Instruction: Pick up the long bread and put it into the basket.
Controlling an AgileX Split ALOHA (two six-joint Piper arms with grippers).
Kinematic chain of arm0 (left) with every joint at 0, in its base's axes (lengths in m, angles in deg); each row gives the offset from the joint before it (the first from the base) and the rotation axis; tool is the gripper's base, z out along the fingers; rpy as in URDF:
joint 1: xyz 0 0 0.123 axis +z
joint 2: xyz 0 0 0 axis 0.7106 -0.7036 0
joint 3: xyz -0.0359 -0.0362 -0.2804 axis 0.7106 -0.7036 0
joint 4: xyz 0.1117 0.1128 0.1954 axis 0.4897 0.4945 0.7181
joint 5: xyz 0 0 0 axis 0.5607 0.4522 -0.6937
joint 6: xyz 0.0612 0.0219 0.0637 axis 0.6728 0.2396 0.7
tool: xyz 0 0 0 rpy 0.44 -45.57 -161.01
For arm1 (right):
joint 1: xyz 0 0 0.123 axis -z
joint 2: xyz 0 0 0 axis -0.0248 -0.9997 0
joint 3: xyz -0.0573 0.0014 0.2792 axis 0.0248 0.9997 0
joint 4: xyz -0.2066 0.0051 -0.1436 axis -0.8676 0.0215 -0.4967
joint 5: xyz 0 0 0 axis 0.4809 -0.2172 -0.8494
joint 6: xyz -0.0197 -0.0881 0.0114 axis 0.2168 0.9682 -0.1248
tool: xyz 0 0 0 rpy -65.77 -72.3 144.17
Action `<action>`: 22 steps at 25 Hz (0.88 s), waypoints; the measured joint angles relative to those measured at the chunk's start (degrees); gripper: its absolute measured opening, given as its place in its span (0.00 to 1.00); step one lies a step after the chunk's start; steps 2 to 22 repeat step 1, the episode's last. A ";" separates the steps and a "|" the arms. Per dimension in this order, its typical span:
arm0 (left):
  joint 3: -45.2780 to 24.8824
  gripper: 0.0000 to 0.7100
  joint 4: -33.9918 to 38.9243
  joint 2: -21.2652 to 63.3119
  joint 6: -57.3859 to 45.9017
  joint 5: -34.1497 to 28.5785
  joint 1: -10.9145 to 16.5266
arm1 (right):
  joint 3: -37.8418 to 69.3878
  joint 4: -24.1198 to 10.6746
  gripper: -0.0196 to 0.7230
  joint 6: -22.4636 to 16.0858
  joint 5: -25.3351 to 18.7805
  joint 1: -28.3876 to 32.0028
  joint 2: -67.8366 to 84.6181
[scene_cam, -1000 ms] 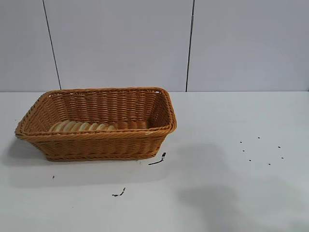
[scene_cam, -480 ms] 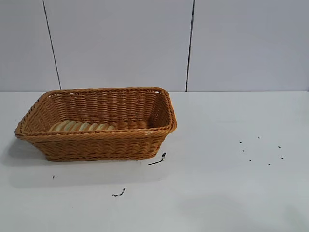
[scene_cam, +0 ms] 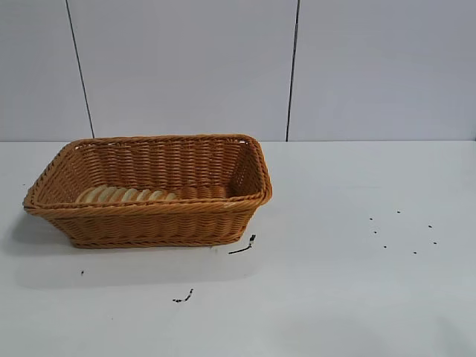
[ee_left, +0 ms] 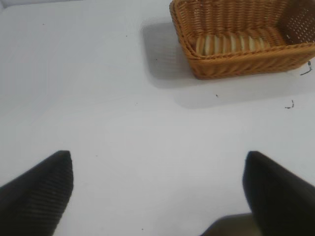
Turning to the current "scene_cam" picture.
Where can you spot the long ridged bread loaf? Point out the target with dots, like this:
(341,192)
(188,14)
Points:
(122,195)

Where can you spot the brown wicker basket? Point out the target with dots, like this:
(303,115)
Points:
(148,223)

